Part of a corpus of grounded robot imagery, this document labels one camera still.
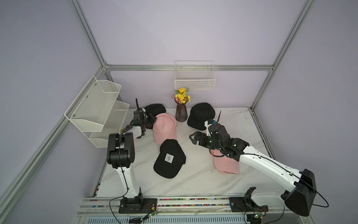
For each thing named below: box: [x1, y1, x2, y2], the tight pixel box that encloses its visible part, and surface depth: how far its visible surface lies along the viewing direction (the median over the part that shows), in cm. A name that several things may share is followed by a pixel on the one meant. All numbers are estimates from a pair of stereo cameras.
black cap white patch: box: [153, 139, 187, 179], surface depth 89 cm
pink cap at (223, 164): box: [209, 148, 240, 175], surface depth 83 cm
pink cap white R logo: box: [152, 112, 178, 146], surface depth 101 cm
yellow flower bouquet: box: [170, 87, 192, 105], surface depth 97 cm
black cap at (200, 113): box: [187, 102, 216, 131], surface depth 116 cm
